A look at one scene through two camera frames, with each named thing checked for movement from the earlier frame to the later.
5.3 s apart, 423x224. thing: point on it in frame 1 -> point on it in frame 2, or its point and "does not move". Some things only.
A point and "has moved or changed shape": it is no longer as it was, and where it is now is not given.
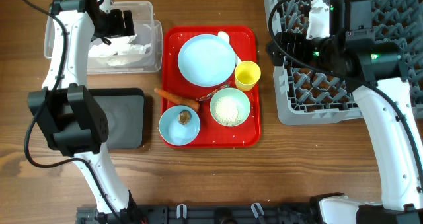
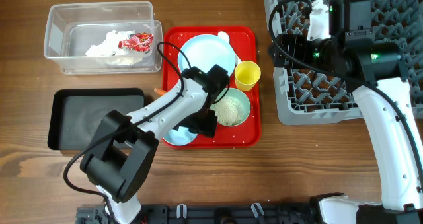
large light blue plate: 205,61 does not move
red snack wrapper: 207,95 has moved or changed shape
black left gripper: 117,29 -> 208,129
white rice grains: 227,111 does not move
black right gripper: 295,42 does not move
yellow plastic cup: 247,74 does not move
